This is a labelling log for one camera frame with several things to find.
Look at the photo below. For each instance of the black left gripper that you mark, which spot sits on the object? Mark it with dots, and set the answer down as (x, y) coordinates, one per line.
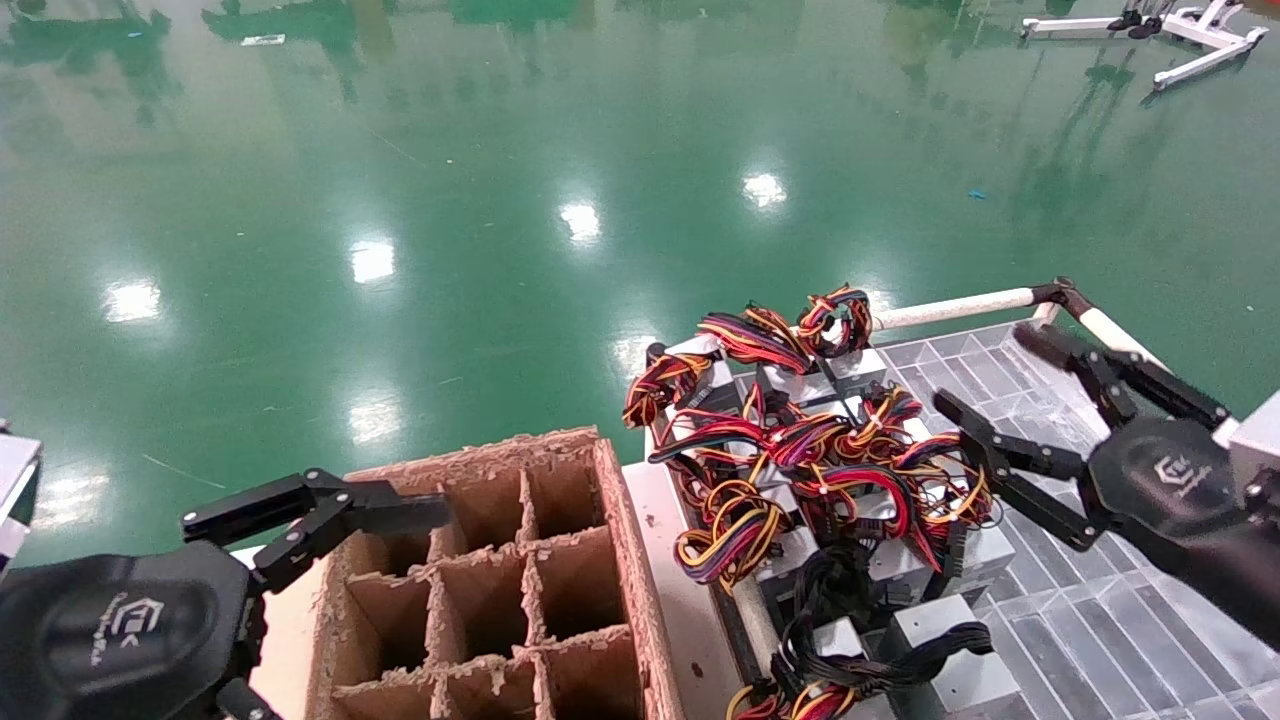
(120, 640)

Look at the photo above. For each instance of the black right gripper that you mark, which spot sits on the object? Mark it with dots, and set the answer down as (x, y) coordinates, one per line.
(1170, 480)

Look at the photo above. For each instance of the brown divided cardboard box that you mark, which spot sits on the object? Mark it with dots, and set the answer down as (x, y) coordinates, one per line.
(480, 600)

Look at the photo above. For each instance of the clear plastic divided tray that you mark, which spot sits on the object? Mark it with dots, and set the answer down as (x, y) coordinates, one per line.
(1130, 650)

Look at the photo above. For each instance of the white floor stand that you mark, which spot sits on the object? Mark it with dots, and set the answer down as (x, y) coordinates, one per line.
(1210, 58)

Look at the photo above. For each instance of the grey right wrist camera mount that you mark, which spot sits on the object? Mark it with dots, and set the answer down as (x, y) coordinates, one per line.
(1260, 435)

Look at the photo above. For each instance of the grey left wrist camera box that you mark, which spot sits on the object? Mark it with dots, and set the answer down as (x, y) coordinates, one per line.
(15, 480)

